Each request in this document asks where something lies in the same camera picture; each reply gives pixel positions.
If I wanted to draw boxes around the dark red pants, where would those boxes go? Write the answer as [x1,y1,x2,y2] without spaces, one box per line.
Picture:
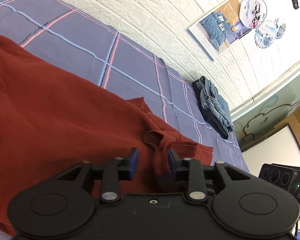
[0,35,213,236]

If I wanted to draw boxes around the folded black garment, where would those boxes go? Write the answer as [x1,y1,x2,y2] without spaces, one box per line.
[192,82,229,139]

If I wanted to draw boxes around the folded blue jeans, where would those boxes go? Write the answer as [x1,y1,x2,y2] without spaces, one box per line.
[196,76,234,133]

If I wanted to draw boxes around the white board panel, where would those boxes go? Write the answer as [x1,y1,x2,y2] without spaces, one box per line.
[242,124,300,176]

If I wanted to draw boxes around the purple plaid bed sheet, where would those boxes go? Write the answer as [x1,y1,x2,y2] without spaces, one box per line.
[0,0,247,170]

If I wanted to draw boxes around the small blue white fan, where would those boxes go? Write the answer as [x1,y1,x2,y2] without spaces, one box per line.
[274,18,286,39]

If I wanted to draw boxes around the black depth camera device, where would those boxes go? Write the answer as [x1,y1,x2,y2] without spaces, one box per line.
[258,164,300,199]

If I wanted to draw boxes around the bedding poster on wall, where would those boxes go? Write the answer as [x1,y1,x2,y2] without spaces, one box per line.
[187,0,250,61]

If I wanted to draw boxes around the blue landscape wall fan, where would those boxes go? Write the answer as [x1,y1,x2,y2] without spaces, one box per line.
[255,21,276,48]

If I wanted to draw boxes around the white floral wall fan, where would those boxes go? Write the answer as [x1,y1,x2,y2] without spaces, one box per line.
[239,0,267,29]

